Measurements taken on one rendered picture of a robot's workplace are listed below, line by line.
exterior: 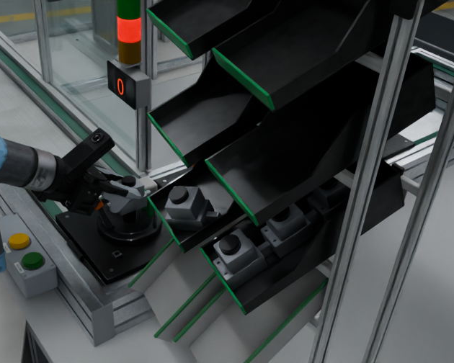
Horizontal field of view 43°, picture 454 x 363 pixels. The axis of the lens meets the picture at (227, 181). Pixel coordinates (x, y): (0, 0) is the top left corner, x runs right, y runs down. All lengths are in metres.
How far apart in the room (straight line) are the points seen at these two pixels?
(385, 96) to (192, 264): 0.53
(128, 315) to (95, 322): 0.08
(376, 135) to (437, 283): 0.81
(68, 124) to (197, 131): 0.90
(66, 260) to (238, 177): 0.57
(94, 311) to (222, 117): 0.47
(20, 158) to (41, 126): 0.74
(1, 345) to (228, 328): 0.47
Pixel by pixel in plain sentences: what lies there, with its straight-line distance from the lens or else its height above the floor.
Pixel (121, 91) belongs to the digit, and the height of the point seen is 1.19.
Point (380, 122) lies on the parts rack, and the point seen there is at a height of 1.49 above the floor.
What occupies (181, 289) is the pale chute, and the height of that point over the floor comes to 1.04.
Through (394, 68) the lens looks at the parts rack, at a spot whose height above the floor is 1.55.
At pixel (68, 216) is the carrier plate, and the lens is 1.33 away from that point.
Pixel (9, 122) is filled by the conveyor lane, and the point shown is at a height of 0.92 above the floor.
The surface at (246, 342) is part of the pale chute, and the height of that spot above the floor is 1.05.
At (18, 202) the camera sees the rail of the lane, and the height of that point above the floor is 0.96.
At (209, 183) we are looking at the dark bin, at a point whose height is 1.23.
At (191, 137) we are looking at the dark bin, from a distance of 0.84.
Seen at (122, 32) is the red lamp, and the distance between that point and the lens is 1.28.
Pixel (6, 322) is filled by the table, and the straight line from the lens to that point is 1.29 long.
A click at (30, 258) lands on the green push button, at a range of 1.24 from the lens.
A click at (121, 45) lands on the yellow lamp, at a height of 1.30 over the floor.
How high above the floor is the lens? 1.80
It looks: 35 degrees down
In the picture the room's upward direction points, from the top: 5 degrees clockwise
